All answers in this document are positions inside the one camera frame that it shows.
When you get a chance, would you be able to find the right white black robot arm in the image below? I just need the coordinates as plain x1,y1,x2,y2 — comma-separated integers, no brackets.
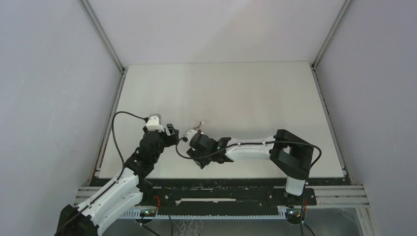
182,128,317,205

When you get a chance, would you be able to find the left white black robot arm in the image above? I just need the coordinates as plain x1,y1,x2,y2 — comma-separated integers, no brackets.
55,124,179,236

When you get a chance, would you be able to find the left green circuit board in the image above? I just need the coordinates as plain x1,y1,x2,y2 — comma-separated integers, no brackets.
140,210,157,218

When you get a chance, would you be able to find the green circuit board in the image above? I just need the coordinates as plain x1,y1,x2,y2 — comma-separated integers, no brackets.
140,210,157,218
285,210,304,219

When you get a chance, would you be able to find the right green circuit board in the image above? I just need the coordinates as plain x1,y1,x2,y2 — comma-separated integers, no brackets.
285,210,304,219

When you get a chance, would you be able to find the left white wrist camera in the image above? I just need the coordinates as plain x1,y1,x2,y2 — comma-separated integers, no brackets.
145,114,164,132

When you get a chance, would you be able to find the left black camera cable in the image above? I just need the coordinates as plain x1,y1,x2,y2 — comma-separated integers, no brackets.
57,111,149,235

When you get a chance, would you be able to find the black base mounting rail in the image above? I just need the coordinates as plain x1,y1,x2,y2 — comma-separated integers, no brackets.
140,178,317,215

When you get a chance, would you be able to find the white slotted cable duct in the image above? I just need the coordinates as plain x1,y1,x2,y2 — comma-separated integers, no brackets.
120,208,287,220

